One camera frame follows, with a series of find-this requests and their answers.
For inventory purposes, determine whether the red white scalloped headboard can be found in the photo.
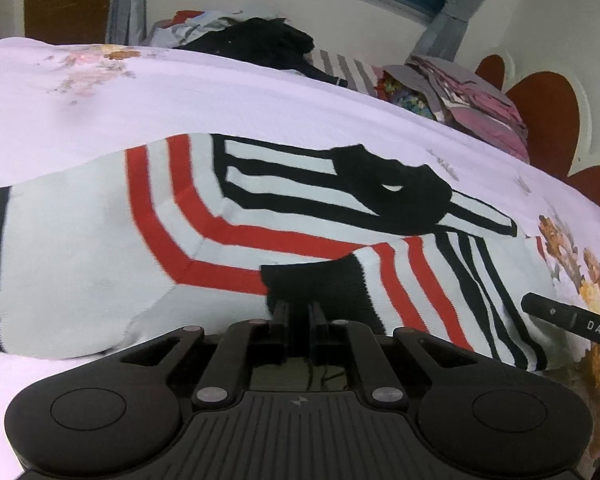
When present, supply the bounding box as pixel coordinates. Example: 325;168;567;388
472;50;600;226

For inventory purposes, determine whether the red cloth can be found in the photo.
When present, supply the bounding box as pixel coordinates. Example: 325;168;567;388
155;10;206;28

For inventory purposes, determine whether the red black white striped sweater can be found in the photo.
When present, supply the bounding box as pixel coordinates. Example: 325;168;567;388
0;132;548;373

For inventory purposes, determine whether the colourful floral cloth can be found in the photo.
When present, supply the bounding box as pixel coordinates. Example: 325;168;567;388
377;72;441;121

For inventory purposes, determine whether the black garment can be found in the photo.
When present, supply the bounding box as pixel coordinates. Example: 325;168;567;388
172;16;348;88

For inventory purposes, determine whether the pink floral bedsheet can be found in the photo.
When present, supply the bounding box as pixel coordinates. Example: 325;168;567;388
0;37;600;480

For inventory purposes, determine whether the brown wooden door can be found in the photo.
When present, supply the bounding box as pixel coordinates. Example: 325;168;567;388
24;0;116;43

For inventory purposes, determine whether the stack of pink grey folded clothes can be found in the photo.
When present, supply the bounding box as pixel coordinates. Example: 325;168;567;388
382;55;531;163

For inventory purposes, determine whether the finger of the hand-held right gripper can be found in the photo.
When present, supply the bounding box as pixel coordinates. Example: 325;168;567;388
521;292;600;353

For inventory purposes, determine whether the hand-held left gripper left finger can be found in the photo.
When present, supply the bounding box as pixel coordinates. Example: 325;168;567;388
121;302;292;407

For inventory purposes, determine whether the grey curtain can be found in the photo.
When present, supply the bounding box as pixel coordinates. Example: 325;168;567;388
417;0;481;63
107;0;148;46

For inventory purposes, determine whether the white grey patterned cloth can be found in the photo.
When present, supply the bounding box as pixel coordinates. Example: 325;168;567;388
142;10;246;51

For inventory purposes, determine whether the grey white striped cloth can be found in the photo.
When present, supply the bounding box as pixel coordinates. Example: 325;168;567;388
312;49;386;96

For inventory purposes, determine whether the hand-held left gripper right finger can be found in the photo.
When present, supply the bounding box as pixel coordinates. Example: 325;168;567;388
307;304;481;405

